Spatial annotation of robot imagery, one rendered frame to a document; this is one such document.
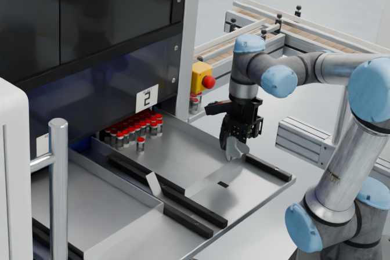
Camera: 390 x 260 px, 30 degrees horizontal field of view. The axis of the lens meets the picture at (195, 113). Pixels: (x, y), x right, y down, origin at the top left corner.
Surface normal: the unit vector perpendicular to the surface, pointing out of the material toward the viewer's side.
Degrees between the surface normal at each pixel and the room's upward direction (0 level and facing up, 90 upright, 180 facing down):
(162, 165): 0
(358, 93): 83
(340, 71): 86
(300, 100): 0
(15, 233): 90
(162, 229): 0
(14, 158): 90
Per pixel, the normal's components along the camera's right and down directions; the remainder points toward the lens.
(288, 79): 0.52, 0.47
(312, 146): -0.64, 0.32
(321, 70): -0.86, 0.11
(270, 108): 0.08, -0.87
